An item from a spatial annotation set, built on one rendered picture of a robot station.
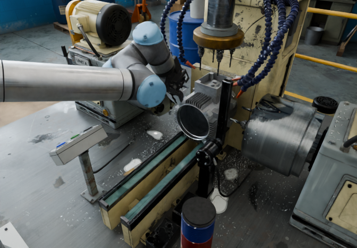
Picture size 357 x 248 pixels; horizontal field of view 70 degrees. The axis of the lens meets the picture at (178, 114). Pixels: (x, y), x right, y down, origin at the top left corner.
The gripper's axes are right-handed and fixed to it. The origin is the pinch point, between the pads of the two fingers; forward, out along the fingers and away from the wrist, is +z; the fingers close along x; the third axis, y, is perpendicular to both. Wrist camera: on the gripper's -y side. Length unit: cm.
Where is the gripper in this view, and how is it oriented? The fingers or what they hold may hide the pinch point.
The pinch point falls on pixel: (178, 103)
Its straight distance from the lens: 97.5
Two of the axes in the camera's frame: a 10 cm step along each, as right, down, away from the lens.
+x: -8.0, -3.5, 4.9
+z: 2.9, 4.9, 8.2
